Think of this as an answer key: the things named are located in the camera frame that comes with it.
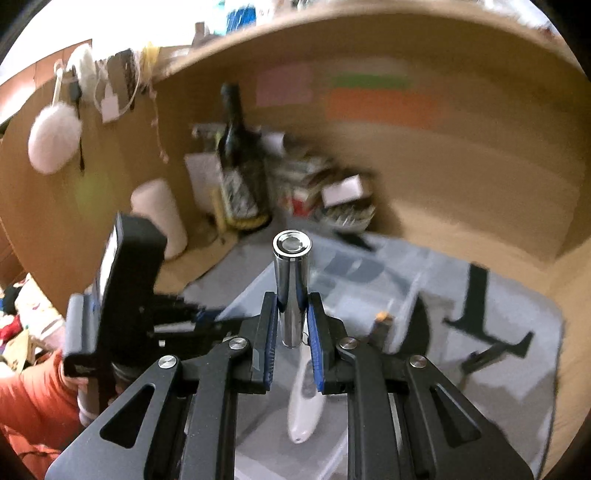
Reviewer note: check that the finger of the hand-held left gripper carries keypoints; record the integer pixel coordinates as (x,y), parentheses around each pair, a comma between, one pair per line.
(194,321)

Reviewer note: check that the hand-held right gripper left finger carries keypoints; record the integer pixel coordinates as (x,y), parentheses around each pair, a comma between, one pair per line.
(272,344)

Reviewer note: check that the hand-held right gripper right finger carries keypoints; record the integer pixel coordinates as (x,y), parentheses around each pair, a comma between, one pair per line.
(315,344)

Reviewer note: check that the silver metal cylinder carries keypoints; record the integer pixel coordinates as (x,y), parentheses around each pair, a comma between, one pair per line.
(291,286)

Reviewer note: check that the black and gold lighter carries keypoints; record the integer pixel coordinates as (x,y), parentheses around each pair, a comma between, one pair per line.
(382,330)

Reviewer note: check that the white handheld device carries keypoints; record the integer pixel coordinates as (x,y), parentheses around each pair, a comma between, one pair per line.
(304,415)

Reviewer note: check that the clear plastic container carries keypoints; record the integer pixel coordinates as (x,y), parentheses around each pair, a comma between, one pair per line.
(341,272)

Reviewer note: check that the person's left forearm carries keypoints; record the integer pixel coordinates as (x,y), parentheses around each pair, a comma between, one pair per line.
(37,406)

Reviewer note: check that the pink cylinder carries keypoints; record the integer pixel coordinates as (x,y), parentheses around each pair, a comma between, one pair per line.
(159,217)

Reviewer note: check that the white note card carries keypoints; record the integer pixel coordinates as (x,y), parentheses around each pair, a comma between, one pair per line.
(201,177)

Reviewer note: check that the white bowl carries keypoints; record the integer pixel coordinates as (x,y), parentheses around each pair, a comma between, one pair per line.
(346,217)

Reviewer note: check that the white fluffy puff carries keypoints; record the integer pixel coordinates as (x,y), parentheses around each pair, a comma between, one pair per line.
(53,138)

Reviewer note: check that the small white card box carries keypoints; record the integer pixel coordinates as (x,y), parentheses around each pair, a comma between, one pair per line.
(341,190)

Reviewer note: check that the stack of books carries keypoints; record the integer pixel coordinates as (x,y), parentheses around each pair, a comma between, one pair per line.
(304,180)

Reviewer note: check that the dark wine bottle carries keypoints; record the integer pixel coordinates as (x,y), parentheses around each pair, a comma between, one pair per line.
(242,161)

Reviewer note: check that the white hanging charger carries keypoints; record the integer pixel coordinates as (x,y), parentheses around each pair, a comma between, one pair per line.
(110,107)

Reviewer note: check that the patterned dark ribbon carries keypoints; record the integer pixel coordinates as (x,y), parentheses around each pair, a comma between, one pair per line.
(125,76)

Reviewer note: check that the grey mat with black letters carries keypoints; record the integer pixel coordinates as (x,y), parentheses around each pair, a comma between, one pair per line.
(508,415)

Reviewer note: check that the pink sticky note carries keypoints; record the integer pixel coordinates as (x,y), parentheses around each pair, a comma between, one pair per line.
(284,85)

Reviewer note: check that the green sticky note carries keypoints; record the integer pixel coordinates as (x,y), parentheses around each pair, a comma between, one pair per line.
(369,80)

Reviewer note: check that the blue water bottle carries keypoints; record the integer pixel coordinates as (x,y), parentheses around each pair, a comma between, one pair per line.
(240,16)

